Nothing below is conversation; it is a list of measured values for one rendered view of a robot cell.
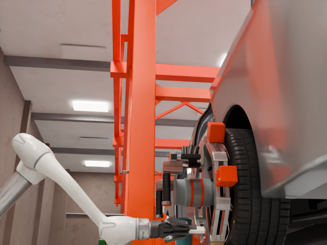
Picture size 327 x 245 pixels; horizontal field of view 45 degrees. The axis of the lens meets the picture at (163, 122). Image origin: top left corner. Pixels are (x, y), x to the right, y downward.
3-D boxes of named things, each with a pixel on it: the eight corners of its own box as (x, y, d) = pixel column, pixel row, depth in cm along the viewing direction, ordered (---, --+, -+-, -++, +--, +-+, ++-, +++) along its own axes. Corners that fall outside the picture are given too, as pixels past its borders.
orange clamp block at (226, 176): (232, 186, 172) (238, 182, 163) (215, 186, 171) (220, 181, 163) (231, 171, 174) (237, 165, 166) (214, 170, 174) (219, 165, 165)
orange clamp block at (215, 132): (224, 143, 189) (226, 125, 187) (208, 142, 188) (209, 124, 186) (221, 139, 196) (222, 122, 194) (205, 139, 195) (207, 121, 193)
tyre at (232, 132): (301, 154, 160) (252, 115, 224) (245, 152, 158) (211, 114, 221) (279, 293, 177) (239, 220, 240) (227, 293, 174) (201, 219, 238)
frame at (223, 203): (233, 243, 162) (225, 122, 183) (218, 242, 161) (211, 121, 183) (206, 254, 212) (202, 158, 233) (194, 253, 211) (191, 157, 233)
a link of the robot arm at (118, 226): (136, 212, 164) (135, 221, 175) (99, 211, 162) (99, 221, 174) (136, 238, 158) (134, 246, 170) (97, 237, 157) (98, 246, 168)
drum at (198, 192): (220, 204, 188) (218, 175, 194) (175, 203, 186) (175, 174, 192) (213, 209, 201) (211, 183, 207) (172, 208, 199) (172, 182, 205)
